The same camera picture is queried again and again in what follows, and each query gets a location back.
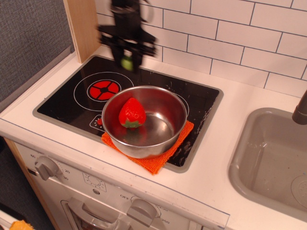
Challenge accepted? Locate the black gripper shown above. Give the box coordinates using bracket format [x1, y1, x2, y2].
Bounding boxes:
[97, 13, 156, 73]

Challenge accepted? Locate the green handled spatula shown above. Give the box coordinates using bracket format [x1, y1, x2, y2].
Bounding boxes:
[121, 55, 133, 71]

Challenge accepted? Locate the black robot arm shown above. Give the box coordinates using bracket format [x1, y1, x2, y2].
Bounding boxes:
[97, 0, 156, 73]

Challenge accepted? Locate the silver metal pot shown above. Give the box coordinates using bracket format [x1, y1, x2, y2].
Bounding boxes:
[102, 86, 187, 159]

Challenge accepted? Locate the red toy strawberry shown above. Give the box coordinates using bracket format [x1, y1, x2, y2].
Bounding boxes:
[118, 97, 146, 128]

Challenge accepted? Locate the black toy stovetop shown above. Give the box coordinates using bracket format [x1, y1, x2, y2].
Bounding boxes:
[33, 56, 223, 173]

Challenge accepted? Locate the orange cloth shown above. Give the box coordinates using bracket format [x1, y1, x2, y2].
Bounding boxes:
[101, 121, 194, 175]

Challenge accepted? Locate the grey timer knob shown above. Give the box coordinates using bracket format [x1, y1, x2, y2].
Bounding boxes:
[35, 156, 59, 181]

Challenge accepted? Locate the grey oven knob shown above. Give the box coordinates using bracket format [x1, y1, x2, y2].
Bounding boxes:
[127, 199, 157, 227]

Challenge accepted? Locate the grey sink basin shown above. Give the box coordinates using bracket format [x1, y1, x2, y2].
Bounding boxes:
[229, 108, 307, 221]

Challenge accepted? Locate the grey faucet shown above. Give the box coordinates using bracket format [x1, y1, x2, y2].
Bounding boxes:
[292, 91, 307, 125]

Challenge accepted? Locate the orange yellow object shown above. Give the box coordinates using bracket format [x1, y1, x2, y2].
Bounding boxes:
[9, 220, 34, 230]

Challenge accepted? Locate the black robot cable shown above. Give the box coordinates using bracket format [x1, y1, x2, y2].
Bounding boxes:
[141, 0, 155, 23]

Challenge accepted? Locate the wooden side post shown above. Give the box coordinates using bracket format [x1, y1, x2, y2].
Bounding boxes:
[63, 0, 100, 63]

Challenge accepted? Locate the grey oven door handle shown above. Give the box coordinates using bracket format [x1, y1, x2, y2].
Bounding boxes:
[67, 198, 132, 230]

